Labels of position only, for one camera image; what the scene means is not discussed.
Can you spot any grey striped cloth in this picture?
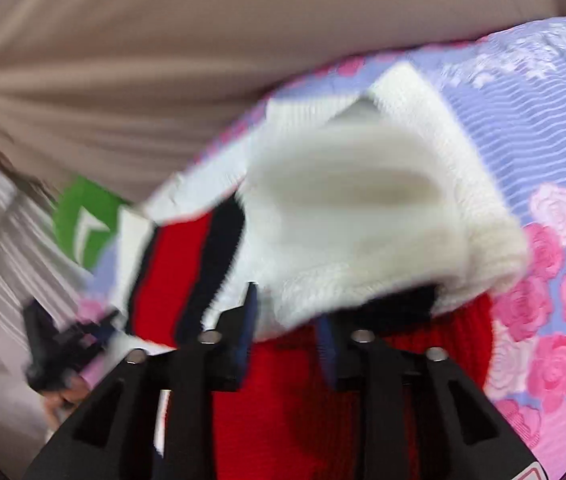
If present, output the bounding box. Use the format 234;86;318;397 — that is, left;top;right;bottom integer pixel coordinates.
0;156;94;376

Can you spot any white red striped knit sweater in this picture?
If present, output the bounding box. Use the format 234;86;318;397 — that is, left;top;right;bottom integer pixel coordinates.
113;60;532;480

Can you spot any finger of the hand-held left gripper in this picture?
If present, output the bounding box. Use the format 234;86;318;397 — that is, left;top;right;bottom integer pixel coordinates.
65;310;122;356

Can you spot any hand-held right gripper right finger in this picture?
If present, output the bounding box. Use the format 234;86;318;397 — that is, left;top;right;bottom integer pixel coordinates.
315;316;540;480

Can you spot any green pillow with white mark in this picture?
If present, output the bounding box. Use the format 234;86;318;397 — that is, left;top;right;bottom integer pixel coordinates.
53;175;134;269

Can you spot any pink purple floral blanket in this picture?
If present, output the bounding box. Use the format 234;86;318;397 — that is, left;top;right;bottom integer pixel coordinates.
78;16;566;471

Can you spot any beige draped sheet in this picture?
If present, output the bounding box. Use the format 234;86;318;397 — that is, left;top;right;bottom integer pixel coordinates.
0;0;566;207

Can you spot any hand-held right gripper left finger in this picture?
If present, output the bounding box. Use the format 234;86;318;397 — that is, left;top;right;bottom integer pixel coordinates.
23;282;260;480

